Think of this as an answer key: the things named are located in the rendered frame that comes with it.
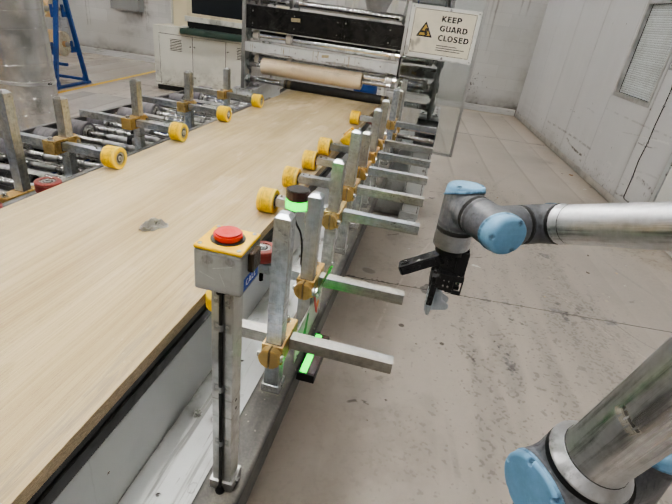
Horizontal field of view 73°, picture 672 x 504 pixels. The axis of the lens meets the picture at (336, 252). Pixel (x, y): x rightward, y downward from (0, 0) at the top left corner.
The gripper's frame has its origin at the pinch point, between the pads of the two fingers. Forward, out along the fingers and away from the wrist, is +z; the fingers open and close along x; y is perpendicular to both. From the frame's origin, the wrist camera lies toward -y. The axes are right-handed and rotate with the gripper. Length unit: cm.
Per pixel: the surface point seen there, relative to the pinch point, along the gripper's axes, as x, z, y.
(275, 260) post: -31, -23, -34
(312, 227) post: -5.6, -20.1, -32.5
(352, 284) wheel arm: -1.3, -3.6, -20.7
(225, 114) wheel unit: 123, -13, -116
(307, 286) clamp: -8.2, -4.1, -31.6
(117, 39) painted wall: 834, 45, -696
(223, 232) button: -55, -41, -33
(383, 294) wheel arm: -1.3, -2.6, -11.9
